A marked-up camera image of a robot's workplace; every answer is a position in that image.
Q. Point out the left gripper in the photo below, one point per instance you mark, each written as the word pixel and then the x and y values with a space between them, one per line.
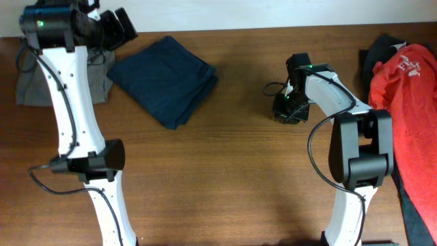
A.
pixel 117 29

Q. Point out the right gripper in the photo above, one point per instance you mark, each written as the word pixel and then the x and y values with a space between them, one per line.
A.
pixel 280 112

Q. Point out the navy blue shorts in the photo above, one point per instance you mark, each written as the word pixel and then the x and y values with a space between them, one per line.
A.
pixel 167 80

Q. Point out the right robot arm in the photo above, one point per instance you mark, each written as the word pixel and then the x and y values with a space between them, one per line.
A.
pixel 360 153

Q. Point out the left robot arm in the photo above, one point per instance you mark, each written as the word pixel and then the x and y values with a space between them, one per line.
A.
pixel 59 34

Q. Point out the folded grey shorts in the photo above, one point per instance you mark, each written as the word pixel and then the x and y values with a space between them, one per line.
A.
pixel 32 89

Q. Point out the red printed t-shirt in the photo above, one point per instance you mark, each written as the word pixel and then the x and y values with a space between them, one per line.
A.
pixel 409 119

